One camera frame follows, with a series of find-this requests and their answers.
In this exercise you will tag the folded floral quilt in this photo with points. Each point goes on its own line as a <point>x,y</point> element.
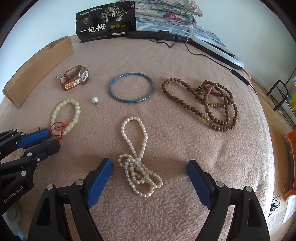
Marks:
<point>183,12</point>

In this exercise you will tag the black snack bag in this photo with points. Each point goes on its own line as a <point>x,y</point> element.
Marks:
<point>106,21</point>

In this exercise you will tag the open cardboard box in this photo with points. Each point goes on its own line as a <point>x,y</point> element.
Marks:
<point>18,88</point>

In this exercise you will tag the red strap wristwatch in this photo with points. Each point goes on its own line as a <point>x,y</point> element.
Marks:
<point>78,75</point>

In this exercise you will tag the black clothes rack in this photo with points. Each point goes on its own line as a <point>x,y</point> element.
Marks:
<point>279,96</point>

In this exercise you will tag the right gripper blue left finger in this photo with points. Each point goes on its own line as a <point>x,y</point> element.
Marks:
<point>96,181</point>

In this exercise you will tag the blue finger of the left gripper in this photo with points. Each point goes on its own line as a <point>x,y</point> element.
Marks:
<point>32,139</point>
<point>42,151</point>

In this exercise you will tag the white ring light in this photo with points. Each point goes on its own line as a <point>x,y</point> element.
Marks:
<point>215,50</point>

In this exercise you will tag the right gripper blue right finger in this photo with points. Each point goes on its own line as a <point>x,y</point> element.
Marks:
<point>202,184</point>

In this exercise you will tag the pink blanket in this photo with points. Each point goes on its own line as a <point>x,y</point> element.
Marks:
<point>149,195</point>

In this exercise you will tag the pearl earring stud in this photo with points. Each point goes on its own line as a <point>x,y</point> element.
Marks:
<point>95,101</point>

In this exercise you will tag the orange floral cloth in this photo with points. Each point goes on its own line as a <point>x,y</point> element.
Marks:
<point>290,138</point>

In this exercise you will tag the blue bangle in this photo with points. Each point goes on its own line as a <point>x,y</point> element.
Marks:
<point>131,88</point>

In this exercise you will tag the green jade red-string pendant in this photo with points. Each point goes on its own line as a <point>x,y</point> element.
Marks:
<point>56,131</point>

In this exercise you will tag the blue checkered bed sheet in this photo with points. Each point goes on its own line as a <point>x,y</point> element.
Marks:
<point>185,31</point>

